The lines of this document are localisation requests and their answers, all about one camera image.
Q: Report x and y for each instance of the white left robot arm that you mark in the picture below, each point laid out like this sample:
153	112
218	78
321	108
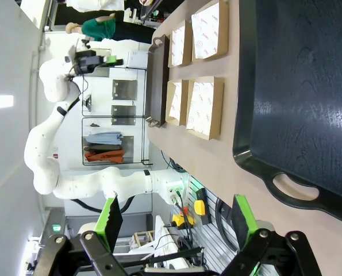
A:
44	161

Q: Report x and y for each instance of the folded orange garment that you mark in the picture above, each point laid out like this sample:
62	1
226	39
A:
104	157

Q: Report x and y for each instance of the black box with yellow button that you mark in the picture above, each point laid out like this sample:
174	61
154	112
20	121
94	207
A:
201	207

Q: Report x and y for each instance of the yellow emergency stop with red button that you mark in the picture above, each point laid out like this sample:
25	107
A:
182	220

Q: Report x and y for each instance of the grey slotted metal panel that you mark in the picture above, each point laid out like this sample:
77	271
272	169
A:
211	238

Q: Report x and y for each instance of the white carton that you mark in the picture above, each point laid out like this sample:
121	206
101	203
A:
137	59

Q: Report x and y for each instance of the folded blue garment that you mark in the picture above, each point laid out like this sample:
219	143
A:
104	138

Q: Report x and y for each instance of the person in green shirt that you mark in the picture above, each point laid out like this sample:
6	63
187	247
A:
99	28

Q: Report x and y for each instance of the green exit sign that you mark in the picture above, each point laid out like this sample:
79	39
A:
56	228

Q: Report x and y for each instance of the folded dark olive garment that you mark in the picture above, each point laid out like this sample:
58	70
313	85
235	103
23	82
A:
101	148

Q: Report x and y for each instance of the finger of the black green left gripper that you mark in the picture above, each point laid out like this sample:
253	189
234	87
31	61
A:
112	60

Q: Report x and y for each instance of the person in white shirt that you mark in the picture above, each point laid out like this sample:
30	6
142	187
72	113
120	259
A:
96	4

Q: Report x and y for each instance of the wooden crate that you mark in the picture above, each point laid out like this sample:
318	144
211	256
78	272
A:
143	238

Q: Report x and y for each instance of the grey metal wall panel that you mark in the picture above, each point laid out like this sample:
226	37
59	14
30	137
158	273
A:
124	89
123	115

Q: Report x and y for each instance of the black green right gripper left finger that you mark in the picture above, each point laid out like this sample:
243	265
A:
107	227

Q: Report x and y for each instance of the brown cardboard box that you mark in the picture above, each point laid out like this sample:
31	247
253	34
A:
185	100
188	43
219	109
223	28

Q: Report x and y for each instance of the white red-printed paper liner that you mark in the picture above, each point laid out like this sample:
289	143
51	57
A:
178	46
201	109
205	31
175	100

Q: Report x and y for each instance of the dark grey plastic tray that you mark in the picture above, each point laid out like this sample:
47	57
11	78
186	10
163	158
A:
303	86

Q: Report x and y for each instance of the dark brown plastic tray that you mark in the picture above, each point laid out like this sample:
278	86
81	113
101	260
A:
156	86

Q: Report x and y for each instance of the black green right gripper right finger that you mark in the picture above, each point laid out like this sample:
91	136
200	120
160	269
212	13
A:
245	224

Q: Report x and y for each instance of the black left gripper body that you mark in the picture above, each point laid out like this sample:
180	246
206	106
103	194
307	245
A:
87	63

